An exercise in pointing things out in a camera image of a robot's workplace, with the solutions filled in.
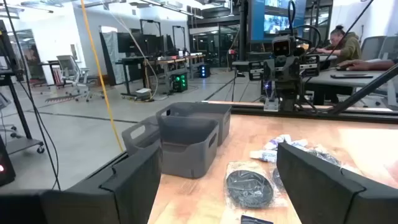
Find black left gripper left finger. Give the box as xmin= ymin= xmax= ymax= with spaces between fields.
xmin=42 ymin=140 xmax=163 ymax=224

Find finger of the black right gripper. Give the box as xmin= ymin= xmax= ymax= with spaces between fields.
xmin=264 ymin=58 xmax=277 ymax=83
xmin=287 ymin=56 xmax=301 ymax=82

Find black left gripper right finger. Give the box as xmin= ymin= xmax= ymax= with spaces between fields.
xmin=275 ymin=142 xmax=398 ymax=224

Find white toothpaste tube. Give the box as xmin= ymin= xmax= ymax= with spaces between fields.
xmin=263 ymin=134 xmax=294 ymax=151
xmin=249 ymin=149 xmax=278 ymax=163

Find bagged black mesh pouf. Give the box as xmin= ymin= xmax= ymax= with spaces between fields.
xmin=223 ymin=161 xmax=289 ymax=210

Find person's forearm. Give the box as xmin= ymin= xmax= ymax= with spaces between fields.
xmin=336 ymin=58 xmax=398 ymax=72

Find gray desk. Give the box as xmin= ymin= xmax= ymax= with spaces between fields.
xmin=303 ymin=68 xmax=398 ymax=106

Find person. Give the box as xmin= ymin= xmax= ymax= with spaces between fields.
xmin=316 ymin=24 xmax=363 ymax=67

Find black phone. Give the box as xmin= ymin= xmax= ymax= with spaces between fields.
xmin=330 ymin=73 xmax=374 ymax=80

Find black support pole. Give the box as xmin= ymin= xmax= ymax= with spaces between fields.
xmin=238 ymin=0 xmax=249 ymax=62

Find gray mesh desk chair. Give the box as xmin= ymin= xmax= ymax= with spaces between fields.
xmin=360 ymin=35 xmax=388 ymax=62

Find computer tower blue lights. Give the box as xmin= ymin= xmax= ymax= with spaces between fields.
xmin=198 ymin=63 xmax=211 ymax=79

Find gray plastic storage bin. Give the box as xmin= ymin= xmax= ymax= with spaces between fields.
xmin=155 ymin=101 xmax=233 ymax=147
xmin=122 ymin=116 xmax=220 ymax=179

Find computer tower green lights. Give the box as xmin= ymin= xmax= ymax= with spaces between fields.
xmin=172 ymin=72 xmax=189 ymax=93

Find long wooden workbench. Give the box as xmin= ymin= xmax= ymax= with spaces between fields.
xmin=115 ymin=54 xmax=206 ymax=98

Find black device red light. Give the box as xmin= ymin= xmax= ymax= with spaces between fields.
xmin=0 ymin=135 xmax=17 ymax=188

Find gray office chair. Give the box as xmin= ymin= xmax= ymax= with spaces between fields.
xmin=56 ymin=54 xmax=105 ymax=103

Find black computer monitor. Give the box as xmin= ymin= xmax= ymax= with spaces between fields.
xmin=116 ymin=31 xmax=166 ymax=57

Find black rolling cart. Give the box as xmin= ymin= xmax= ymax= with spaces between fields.
xmin=0 ymin=20 xmax=45 ymax=156

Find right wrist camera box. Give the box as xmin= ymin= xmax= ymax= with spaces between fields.
xmin=271 ymin=35 xmax=295 ymax=58

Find large wall display screen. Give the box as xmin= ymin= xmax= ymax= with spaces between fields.
xmin=249 ymin=0 xmax=307 ymax=43

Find black right camera cable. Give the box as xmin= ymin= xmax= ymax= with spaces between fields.
xmin=286 ymin=0 xmax=323 ymax=47

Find yellow hanging cable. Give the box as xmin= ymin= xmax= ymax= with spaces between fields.
xmin=80 ymin=0 xmax=124 ymax=153

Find black hanging cable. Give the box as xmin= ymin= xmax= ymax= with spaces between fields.
xmin=2 ymin=0 xmax=62 ymax=191

